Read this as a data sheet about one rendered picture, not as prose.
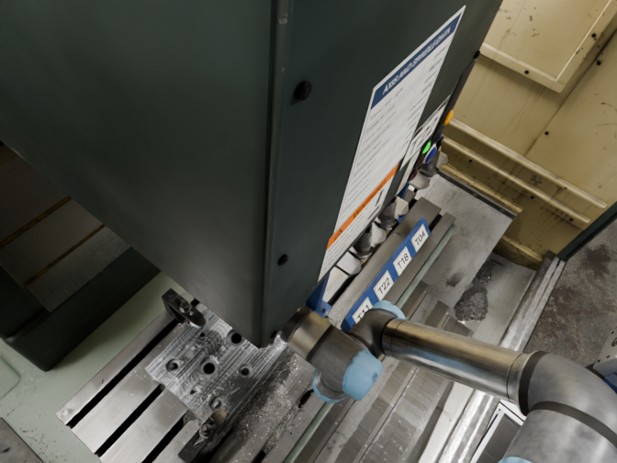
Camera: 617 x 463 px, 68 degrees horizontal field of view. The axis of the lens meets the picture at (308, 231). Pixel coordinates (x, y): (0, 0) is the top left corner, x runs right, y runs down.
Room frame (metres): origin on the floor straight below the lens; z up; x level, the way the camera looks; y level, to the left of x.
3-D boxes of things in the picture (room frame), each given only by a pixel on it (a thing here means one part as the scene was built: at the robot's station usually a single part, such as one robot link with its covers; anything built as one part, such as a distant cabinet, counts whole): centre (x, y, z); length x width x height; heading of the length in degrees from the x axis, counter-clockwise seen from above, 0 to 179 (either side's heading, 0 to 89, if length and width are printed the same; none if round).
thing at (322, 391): (0.27, -0.11, 1.27); 0.11 x 0.08 x 0.11; 147
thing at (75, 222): (0.59, 0.54, 1.16); 0.48 x 0.05 x 0.51; 152
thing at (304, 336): (0.29, -0.03, 1.37); 0.08 x 0.05 x 0.08; 152
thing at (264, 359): (0.35, 0.15, 0.96); 0.29 x 0.23 x 0.05; 152
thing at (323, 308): (0.56, -0.05, 1.05); 0.10 x 0.05 x 0.30; 62
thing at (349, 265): (0.53, -0.10, 1.21); 0.07 x 0.05 x 0.01; 62
